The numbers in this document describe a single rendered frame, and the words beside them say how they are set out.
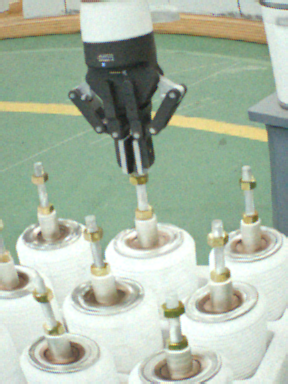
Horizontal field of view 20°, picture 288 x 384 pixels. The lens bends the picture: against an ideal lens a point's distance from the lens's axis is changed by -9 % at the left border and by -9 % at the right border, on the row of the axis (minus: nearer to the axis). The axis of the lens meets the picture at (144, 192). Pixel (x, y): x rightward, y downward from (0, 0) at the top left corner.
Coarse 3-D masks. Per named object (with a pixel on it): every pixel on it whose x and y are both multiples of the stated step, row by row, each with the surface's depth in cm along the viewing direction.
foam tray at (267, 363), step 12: (204, 276) 97; (60, 312) 93; (168, 324) 88; (276, 324) 84; (168, 336) 88; (276, 336) 81; (276, 348) 79; (264, 360) 77; (276, 360) 77; (264, 372) 75; (276, 372) 74
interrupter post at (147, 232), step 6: (138, 222) 90; (144, 222) 90; (150, 222) 90; (156, 222) 91; (138, 228) 90; (144, 228) 90; (150, 228) 90; (156, 228) 91; (138, 234) 91; (144, 234) 90; (150, 234) 90; (156, 234) 91; (138, 240) 91; (144, 240) 91; (150, 240) 90; (156, 240) 91; (144, 246) 91
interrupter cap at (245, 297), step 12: (204, 288) 80; (240, 288) 79; (252, 288) 78; (192, 300) 79; (204, 300) 78; (240, 300) 77; (252, 300) 76; (192, 312) 76; (204, 312) 76; (216, 312) 76; (228, 312) 75; (240, 312) 74
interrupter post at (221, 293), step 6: (210, 282) 76; (222, 282) 75; (228, 282) 76; (210, 288) 76; (216, 288) 76; (222, 288) 75; (228, 288) 76; (210, 294) 77; (216, 294) 76; (222, 294) 76; (228, 294) 76; (210, 300) 77; (216, 300) 76; (222, 300) 76; (228, 300) 76; (216, 306) 77; (222, 306) 76; (228, 306) 77
